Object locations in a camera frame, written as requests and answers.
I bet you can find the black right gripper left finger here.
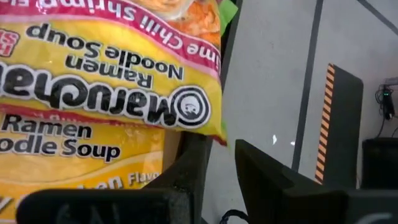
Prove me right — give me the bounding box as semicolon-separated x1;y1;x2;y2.
15;132;212;224

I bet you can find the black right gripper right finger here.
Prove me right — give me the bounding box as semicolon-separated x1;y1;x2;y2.
234;139;398;224

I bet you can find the yellow chicken flavor ramen pack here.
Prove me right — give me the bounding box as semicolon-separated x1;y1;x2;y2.
0;110;183;223

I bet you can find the black orange-striped floor mat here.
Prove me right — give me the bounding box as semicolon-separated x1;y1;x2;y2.
313;63;364;189

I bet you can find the black floor box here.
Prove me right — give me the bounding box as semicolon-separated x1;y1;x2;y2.
361;138;398;190

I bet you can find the black floor power brick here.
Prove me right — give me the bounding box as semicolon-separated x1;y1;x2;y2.
374;83;398;122

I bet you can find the lime chili shrimp ramen pack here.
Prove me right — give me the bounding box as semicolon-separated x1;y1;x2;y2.
0;0;239;146

